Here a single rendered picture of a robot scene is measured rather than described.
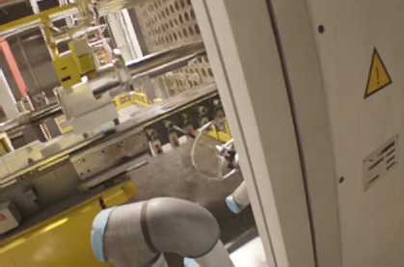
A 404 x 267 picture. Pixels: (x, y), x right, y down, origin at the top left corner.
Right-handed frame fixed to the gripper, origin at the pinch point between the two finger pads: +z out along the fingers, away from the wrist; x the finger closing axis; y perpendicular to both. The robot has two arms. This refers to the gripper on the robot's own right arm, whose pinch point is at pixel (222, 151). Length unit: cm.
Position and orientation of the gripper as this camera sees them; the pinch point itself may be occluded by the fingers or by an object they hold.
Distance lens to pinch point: 158.2
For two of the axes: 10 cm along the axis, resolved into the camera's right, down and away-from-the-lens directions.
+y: 7.7, 4.1, 4.9
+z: -4.7, -1.7, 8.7
